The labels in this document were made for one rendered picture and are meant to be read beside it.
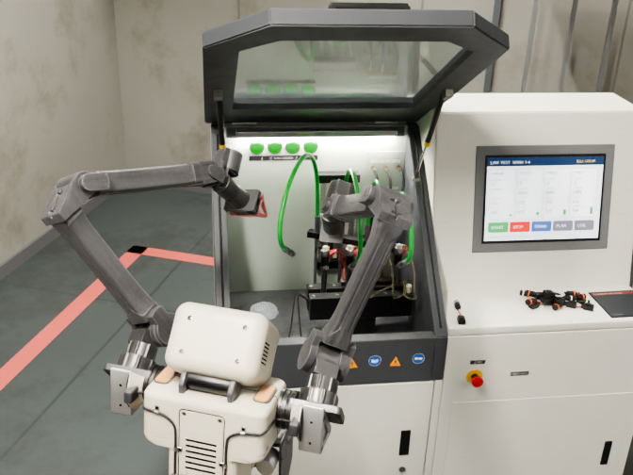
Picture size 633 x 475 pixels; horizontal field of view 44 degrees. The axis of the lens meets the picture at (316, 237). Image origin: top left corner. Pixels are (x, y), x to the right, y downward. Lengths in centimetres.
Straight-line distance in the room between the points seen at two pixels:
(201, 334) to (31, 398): 226
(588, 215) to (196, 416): 157
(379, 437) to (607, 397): 77
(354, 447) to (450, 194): 87
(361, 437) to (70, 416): 156
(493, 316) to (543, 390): 32
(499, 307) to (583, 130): 63
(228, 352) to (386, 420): 104
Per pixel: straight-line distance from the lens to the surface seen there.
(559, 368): 268
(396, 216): 170
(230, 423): 169
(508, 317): 257
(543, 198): 269
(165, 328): 188
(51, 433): 367
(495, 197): 263
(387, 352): 245
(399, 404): 258
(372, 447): 267
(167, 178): 197
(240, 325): 167
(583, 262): 281
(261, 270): 286
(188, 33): 560
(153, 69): 577
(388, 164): 275
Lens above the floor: 226
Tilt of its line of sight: 26 degrees down
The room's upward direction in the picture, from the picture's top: 2 degrees clockwise
